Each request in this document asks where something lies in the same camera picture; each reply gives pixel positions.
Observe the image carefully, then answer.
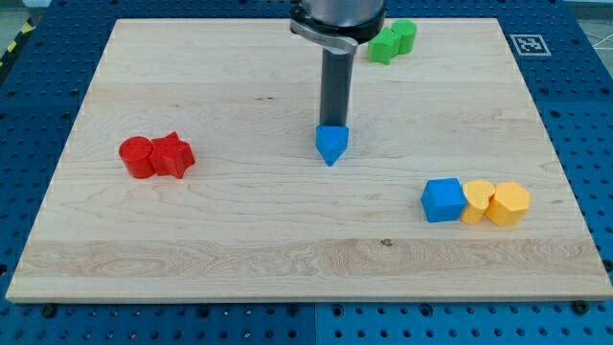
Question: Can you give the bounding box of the blue triangle block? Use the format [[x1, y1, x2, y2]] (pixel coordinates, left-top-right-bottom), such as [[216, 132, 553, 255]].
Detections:
[[315, 125, 350, 167]]

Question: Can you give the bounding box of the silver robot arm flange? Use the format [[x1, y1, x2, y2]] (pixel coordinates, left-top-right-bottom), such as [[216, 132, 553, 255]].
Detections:
[[289, 0, 386, 55]]

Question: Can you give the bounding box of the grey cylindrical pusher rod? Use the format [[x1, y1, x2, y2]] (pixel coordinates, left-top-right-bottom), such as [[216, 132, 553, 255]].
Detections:
[[320, 47, 353, 127]]

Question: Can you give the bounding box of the red star block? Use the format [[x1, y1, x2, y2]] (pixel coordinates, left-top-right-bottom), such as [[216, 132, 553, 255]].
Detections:
[[149, 131, 195, 179]]

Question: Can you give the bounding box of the blue cube block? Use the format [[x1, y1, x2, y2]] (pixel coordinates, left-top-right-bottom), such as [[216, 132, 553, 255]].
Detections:
[[420, 177, 466, 222]]

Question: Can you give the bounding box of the green star block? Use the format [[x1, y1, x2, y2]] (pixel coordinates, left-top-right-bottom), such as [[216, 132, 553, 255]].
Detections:
[[368, 28, 400, 65]]

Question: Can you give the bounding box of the yellow heart block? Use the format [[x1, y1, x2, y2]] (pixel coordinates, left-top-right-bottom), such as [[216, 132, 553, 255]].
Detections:
[[460, 180, 495, 224]]

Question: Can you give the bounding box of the red cylinder block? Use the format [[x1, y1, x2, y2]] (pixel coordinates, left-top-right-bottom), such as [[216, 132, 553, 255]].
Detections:
[[119, 136, 155, 179]]

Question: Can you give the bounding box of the green cylinder block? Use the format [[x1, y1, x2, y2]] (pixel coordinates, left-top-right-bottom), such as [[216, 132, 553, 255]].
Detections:
[[392, 19, 418, 55]]

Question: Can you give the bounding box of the yellow hexagon block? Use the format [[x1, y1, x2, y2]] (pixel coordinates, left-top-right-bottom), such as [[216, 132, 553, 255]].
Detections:
[[486, 182, 531, 226]]

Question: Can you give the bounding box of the white fiducial marker tag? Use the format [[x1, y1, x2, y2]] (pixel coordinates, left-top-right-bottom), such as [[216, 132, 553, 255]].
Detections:
[[510, 34, 551, 57]]

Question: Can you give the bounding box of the yellow black hazard tape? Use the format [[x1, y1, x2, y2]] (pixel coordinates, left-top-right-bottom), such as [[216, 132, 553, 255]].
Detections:
[[1, 17, 35, 73]]

